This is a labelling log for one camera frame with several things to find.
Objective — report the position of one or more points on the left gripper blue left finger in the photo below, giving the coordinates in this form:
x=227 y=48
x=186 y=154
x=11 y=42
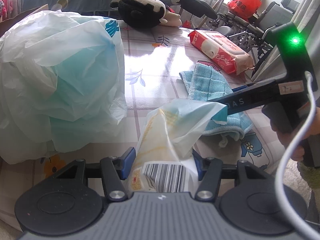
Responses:
x=125 y=163

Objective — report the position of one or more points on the wheelchair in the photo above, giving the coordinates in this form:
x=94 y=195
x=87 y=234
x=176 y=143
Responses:
x=251 y=35

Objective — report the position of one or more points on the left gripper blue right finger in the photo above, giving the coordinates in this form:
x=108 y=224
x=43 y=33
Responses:
x=201 y=165

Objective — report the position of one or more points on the pink wet wipes pack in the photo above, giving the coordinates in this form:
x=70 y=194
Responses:
x=222 y=51

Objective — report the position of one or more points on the black padded armrest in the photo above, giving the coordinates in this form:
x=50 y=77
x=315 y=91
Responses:
x=198 y=8

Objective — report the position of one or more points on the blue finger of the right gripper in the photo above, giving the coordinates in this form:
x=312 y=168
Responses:
x=239 y=88

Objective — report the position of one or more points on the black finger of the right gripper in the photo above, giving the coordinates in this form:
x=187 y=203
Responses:
x=258 y=94

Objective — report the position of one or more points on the yellow white snack bag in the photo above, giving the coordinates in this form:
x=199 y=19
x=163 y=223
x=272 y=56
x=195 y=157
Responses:
x=164 y=160

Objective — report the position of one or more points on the black-haired plush doll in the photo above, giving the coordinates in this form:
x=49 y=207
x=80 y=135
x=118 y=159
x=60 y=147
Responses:
x=145 y=14

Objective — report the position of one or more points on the red plastic bag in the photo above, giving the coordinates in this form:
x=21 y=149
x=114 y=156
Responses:
x=244 y=8

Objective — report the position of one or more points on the light blue plastic bag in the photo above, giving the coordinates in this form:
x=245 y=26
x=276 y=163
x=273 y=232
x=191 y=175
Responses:
x=62 y=84

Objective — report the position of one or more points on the teal checked cleaning cloth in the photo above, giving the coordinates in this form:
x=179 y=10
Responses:
x=205 y=83

